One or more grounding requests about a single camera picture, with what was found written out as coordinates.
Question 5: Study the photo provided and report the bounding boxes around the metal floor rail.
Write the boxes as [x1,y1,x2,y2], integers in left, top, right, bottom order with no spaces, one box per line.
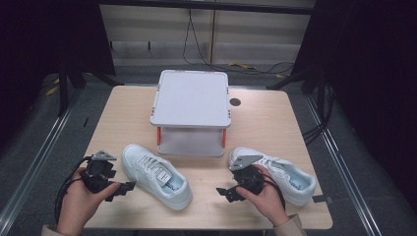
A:
[304,96,383,236]
[0,97,77,227]

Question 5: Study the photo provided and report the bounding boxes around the grey tape strip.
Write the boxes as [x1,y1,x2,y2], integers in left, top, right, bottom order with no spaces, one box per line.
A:
[311,194,333,205]

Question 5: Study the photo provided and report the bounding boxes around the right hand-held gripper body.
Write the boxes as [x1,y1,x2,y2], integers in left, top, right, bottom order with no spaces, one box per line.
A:
[229,154,266,196]

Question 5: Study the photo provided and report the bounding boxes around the white sneaker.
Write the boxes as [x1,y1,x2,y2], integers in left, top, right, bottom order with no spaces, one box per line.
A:
[121,144,194,211]
[228,147,318,207]

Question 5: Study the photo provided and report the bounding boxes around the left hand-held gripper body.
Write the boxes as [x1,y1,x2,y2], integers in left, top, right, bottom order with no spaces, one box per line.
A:
[80,149,121,195]

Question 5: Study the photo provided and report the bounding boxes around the person's right hand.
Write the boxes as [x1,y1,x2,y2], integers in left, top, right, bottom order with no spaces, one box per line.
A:
[235,163,291,227]

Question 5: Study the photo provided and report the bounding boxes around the white shoe rack orange posts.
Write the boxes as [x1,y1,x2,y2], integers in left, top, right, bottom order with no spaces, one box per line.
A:
[149,69,233,159]

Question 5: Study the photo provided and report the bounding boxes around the black metal stand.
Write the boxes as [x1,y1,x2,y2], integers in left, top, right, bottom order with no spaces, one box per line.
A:
[56,62,116,118]

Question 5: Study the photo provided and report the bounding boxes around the bundle of black floor cables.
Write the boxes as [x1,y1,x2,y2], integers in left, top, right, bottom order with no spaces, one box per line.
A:
[301,83,336,146]

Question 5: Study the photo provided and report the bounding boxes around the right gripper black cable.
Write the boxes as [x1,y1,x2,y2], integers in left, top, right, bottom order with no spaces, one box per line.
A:
[260,171,287,210]

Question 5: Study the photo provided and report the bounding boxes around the black curtain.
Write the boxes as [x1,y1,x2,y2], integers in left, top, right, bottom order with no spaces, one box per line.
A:
[290,0,417,205]
[0,0,116,139]

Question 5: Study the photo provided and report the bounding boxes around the black hanging cable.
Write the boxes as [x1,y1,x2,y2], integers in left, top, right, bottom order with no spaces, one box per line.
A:
[182,8,296,76]

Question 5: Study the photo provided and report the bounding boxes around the person's left hand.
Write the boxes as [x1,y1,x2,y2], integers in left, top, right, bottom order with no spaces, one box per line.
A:
[57,166,122,236]

